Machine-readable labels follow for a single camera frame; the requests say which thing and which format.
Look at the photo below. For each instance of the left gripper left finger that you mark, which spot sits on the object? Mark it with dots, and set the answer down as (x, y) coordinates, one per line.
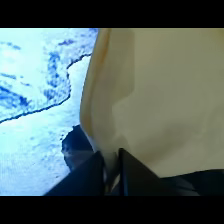
(87, 180)

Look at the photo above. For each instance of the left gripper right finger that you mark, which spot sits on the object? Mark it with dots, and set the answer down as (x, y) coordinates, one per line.
(140, 181)

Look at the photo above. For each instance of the cream garment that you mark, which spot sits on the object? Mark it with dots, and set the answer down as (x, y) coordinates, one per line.
(160, 100)

